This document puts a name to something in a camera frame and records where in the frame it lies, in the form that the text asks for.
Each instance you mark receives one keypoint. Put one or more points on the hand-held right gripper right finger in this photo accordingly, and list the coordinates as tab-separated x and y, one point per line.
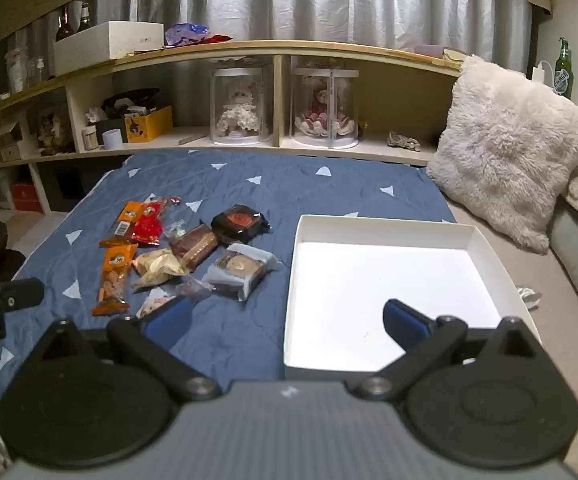
406	325

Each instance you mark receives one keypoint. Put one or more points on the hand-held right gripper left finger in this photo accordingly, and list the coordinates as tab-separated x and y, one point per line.
169	320

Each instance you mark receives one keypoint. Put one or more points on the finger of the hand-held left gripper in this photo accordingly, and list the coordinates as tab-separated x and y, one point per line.
19	292

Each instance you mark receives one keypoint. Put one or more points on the cartoon print snack packet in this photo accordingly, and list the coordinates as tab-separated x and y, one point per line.
153	306

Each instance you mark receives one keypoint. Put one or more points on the small dark candy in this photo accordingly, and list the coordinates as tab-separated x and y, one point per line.
195	290

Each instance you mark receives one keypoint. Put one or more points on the white cardboard box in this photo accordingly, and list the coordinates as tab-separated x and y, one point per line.
384	285

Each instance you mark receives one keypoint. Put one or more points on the pale yellow chips packet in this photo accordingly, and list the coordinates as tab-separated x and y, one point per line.
160	267

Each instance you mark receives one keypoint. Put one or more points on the orange snack packet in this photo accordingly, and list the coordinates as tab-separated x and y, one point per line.
114	280
126	220

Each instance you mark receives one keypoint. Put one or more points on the brown gold-striped snack packet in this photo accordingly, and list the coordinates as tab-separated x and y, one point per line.
195	246

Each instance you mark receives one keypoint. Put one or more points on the clear round pastry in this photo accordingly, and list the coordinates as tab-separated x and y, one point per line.
239	270

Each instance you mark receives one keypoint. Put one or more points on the red snack packet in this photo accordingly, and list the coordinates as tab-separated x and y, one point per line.
150	225

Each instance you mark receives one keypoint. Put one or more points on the black tray pastry packet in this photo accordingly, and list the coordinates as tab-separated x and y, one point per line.
239	222

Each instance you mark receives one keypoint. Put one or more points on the red box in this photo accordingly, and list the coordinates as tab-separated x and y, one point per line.
23	196

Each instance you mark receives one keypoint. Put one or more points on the crumpled silver wrapper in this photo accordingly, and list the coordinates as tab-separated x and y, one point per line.
529	297

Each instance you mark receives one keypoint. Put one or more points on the blue quilt with white triangles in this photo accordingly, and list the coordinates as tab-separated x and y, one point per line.
249	185

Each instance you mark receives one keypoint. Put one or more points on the small figurine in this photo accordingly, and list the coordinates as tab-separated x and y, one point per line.
51	132

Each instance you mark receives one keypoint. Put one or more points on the small jar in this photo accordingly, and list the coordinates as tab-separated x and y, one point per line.
89	139

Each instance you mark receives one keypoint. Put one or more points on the white cup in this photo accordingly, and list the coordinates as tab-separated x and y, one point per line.
112	139

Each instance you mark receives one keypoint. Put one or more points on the small metal trinket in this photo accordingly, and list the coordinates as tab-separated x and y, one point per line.
404	141

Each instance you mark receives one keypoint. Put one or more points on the yellow cardboard box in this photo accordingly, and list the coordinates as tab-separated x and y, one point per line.
149	125

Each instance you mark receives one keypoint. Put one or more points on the fluffy white pillow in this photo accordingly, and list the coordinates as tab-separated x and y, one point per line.
509	150

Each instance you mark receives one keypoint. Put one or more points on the clear glass jar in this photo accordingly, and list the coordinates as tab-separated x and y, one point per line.
16	70

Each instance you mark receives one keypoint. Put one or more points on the black bag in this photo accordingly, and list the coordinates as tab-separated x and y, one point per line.
129	102

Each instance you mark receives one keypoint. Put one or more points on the white doll display case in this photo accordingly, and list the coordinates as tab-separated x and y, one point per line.
240	107

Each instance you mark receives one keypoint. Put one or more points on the pink doll display case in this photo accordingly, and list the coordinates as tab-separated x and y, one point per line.
325	110

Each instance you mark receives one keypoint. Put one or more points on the wooden shelf unit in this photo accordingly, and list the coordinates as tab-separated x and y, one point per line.
279	105

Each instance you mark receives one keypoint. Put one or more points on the white storage box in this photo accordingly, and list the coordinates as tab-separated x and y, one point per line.
104	47

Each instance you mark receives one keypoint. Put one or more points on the brown glass bottle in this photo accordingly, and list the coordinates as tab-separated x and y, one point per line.
65	27

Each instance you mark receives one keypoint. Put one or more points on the green glass bottle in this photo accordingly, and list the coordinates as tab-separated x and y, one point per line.
85	17

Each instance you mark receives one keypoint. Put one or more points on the red flat packet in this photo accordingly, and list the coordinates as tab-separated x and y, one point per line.
216	39

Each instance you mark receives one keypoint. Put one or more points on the blue plastic bag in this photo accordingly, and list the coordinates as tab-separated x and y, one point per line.
184	34

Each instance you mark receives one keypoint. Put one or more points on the white charger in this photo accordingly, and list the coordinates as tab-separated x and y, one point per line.
543	72

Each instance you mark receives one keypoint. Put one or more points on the green beer bottle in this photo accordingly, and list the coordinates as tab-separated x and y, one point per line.
564	72

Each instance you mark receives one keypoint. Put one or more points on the grey curtain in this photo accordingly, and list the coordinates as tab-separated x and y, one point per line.
319	0

